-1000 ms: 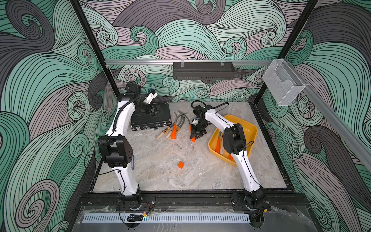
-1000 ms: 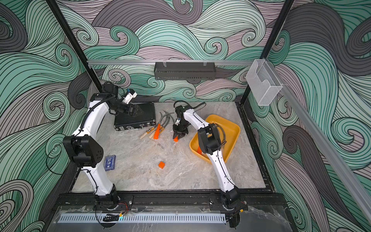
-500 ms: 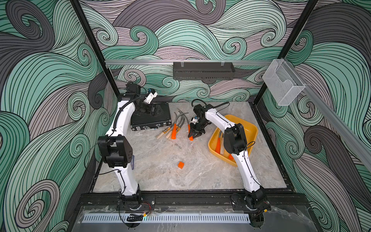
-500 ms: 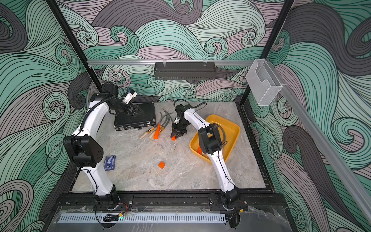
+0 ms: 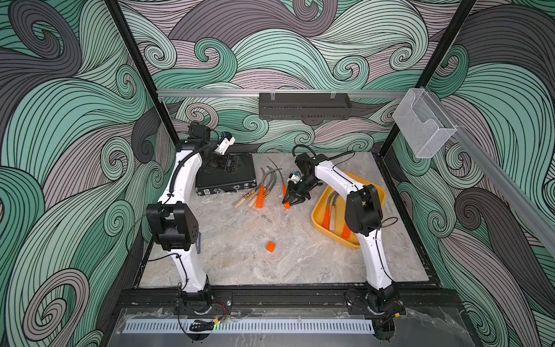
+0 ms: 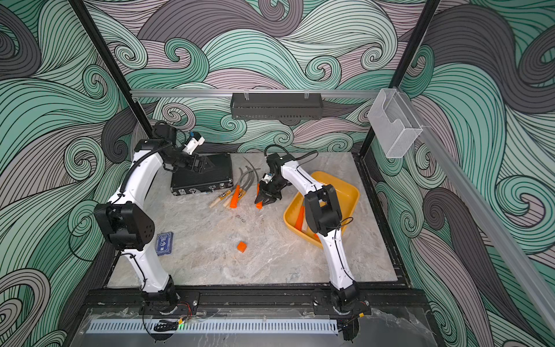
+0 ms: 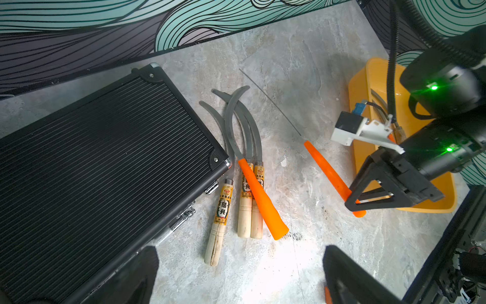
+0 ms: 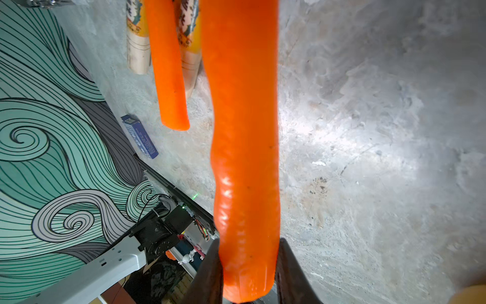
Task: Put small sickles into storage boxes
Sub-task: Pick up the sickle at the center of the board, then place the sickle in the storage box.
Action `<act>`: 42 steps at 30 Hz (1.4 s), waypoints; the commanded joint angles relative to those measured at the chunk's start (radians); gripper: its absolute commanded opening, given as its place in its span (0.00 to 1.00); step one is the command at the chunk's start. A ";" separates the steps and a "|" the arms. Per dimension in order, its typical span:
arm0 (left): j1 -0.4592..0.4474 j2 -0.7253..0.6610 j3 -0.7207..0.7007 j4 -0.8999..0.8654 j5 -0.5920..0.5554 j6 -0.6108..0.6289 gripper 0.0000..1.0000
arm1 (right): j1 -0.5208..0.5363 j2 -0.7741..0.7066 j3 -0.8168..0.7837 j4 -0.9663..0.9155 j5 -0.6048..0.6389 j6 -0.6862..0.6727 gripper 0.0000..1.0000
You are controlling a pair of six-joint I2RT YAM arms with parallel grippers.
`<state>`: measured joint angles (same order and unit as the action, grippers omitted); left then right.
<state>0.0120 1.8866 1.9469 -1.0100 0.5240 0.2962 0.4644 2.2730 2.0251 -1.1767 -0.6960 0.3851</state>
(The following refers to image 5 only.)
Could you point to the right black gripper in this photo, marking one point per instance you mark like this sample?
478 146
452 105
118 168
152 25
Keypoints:
295 194

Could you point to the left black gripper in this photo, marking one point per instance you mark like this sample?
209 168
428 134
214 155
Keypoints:
232 169

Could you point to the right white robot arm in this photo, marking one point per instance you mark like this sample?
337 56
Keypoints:
382 288

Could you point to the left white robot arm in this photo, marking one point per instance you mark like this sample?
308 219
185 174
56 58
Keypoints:
172 223

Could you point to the black ribbed storage case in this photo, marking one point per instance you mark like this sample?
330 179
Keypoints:
210 181

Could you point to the yellow plastic tray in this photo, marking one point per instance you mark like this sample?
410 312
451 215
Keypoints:
342 217

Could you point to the small orange block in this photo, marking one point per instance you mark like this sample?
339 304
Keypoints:
270 247

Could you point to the blue card pack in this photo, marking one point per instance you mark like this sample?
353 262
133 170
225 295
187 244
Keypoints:
198 243

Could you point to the wooden handle sickle with label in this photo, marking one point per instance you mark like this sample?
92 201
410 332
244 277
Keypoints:
252 193

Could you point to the black wall shelf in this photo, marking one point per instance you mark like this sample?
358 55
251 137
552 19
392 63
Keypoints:
304 106

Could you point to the clear acrylic wall holder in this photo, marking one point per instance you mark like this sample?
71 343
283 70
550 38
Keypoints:
424 122

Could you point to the white slotted cable duct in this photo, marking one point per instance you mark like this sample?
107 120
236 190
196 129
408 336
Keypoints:
313 326

